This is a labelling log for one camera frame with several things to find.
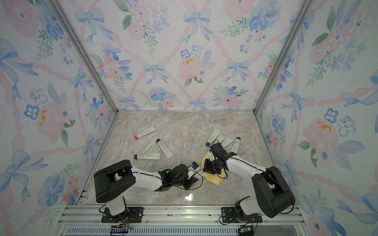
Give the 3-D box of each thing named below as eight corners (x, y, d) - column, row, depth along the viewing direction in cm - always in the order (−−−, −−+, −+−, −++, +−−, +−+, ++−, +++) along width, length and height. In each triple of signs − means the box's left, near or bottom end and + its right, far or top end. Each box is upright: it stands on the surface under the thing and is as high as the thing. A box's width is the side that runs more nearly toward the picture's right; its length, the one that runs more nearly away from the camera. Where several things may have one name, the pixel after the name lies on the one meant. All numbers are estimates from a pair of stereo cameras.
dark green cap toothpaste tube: (204, 145, 103) (205, 143, 101) (215, 130, 111) (215, 128, 109) (210, 148, 101) (210, 146, 99) (220, 132, 109) (221, 130, 108)
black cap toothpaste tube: (168, 159, 96) (167, 157, 93) (155, 143, 103) (154, 141, 101) (173, 156, 97) (172, 154, 95) (159, 140, 105) (159, 137, 103)
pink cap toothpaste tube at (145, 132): (135, 140, 105) (134, 138, 103) (133, 137, 106) (132, 135, 104) (155, 130, 111) (155, 127, 109) (153, 127, 112) (153, 125, 110)
